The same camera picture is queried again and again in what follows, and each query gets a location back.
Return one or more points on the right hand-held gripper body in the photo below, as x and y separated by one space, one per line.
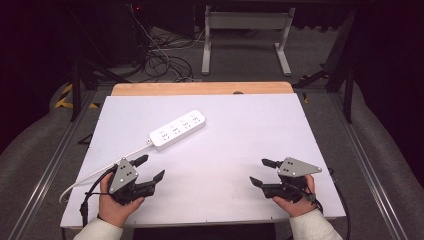
295 168

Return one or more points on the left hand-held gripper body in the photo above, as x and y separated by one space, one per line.
122 176

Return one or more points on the person's left hand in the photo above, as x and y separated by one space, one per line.
111 210

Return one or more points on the person's right hand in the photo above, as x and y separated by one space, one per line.
296 208

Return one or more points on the white power strip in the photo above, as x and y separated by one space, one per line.
176 130

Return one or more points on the person's dark clothing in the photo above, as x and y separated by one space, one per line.
203 233

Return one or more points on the black metal stand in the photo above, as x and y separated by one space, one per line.
75 93
348 93

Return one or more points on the dark equipment box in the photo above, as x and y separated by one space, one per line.
123 33

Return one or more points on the metal floor rail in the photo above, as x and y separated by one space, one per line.
366 173
50 173

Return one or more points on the white metal stand frame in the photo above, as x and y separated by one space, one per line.
246 20

